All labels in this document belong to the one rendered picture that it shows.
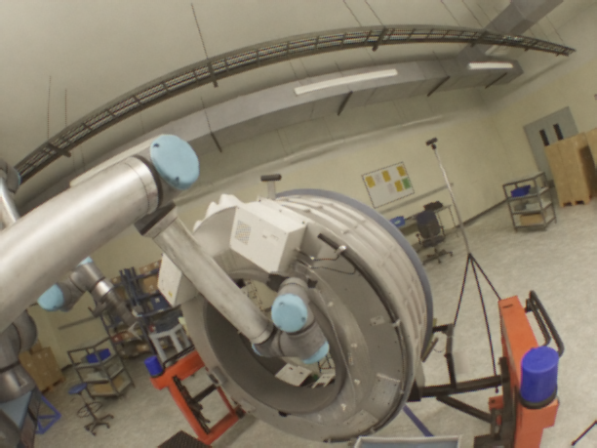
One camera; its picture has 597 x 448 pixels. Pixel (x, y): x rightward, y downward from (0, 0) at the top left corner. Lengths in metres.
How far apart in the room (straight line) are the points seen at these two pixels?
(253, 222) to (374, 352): 0.68
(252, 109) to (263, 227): 3.60
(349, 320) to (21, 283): 0.97
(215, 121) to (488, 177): 8.25
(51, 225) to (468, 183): 8.91
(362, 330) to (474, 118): 9.47
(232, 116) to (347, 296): 3.77
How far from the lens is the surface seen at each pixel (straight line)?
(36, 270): 0.41
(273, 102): 4.47
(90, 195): 0.44
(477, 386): 1.46
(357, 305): 1.00
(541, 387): 0.84
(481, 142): 9.88
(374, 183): 7.06
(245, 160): 6.72
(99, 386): 5.35
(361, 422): 1.39
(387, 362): 1.10
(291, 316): 0.68
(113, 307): 1.02
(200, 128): 4.42
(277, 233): 0.90
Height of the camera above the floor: 1.65
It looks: 1 degrees up
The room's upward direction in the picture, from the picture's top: 20 degrees counter-clockwise
